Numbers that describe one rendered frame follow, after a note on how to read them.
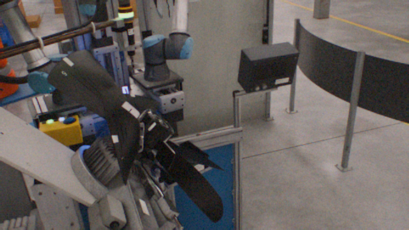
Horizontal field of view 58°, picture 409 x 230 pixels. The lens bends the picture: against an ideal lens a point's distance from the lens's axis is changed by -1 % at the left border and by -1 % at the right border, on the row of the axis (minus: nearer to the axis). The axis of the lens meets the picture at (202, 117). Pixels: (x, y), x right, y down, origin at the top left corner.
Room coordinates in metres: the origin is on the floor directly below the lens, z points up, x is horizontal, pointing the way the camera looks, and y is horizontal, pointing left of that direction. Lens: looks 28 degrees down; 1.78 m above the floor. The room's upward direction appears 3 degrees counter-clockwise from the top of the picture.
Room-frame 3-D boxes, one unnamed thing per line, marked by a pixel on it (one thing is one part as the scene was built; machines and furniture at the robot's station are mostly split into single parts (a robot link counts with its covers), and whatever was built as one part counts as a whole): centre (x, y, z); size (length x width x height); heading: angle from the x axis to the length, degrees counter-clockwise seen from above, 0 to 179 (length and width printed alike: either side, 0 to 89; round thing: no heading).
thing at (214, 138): (1.52, 0.23, 0.82); 0.90 x 0.04 x 0.08; 109
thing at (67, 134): (1.39, 0.61, 1.02); 0.16 x 0.10 x 0.11; 109
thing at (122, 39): (1.13, 0.22, 1.50); 0.09 x 0.07 x 0.10; 144
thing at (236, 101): (1.65, -0.17, 0.96); 0.03 x 0.03 x 0.20; 19
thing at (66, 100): (1.73, 0.68, 1.09); 0.15 x 0.15 x 0.10
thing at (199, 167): (1.38, 0.12, 0.85); 0.22 x 0.17 x 0.07; 124
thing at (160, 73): (1.96, 0.24, 1.09); 0.15 x 0.15 x 0.10
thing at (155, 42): (1.96, 0.23, 1.20); 0.13 x 0.12 x 0.14; 80
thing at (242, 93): (1.69, -0.27, 1.04); 0.24 x 0.03 x 0.03; 109
